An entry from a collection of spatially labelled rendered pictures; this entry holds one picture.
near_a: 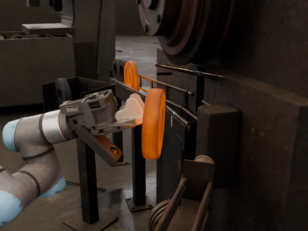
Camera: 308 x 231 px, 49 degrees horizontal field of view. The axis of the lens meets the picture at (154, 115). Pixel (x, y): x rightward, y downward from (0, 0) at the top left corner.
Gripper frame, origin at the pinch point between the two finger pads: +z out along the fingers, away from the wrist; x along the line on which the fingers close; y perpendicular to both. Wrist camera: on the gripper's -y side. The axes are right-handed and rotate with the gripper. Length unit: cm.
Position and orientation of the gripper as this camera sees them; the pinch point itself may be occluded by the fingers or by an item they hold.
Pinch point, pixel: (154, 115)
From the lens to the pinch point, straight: 74.2
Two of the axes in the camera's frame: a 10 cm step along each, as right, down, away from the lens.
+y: -2.6, -9.2, -2.8
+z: 9.6, -2.0, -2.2
